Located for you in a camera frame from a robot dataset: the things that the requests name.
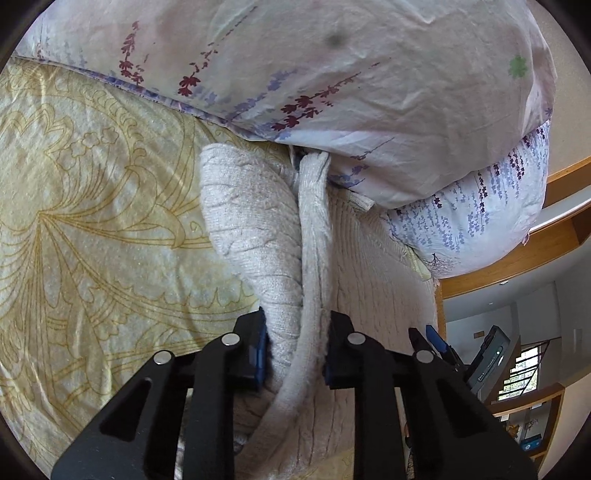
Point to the blue box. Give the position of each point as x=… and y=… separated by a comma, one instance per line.
x=530, y=444

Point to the white wall switch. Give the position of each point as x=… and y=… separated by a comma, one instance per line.
x=577, y=336

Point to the yellow patterned bedspread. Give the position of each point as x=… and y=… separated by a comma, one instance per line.
x=92, y=207

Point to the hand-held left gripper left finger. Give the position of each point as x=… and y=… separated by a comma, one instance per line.
x=258, y=350

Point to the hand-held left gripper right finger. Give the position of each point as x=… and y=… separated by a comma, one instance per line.
x=334, y=364

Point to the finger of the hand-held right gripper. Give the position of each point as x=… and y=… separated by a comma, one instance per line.
x=437, y=341
x=419, y=340

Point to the wooden shelf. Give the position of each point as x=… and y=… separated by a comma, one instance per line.
x=531, y=398

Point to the pink floral pillow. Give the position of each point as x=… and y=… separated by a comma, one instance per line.
x=346, y=69

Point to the lavender tree print pillow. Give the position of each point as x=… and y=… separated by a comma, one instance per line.
x=485, y=221

